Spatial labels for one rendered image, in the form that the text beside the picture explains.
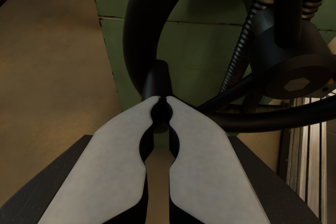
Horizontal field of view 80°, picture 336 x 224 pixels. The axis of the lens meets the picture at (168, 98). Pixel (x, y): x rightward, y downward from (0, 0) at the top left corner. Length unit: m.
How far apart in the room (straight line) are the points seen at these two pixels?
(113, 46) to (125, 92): 0.17
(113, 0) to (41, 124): 0.89
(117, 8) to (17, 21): 1.40
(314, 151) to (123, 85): 0.75
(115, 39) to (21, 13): 1.42
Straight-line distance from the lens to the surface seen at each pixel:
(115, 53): 0.44
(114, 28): 0.40
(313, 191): 0.90
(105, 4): 0.37
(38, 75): 1.34
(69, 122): 1.11
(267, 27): 0.22
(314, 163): 0.94
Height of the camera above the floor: 0.94
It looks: 58 degrees down
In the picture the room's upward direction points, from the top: 8 degrees clockwise
